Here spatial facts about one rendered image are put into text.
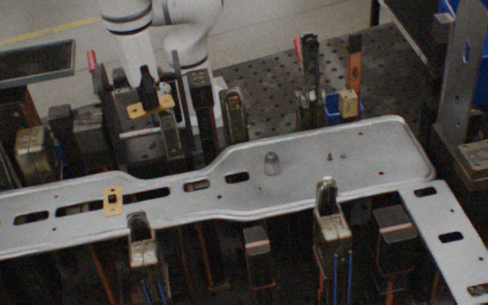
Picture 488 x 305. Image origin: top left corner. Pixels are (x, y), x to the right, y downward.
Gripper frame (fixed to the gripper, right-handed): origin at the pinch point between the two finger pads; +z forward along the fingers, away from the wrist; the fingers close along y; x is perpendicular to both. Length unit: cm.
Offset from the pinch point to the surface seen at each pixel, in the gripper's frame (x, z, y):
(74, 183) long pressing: -19.1, 25.7, -11.5
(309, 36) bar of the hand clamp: 36.9, 5.4, -11.0
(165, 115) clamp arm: 3.9, 16.9, -13.9
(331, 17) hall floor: 136, 131, -200
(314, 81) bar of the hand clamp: 37.1, 16.0, -9.1
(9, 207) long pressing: -33.1, 25.6, -10.1
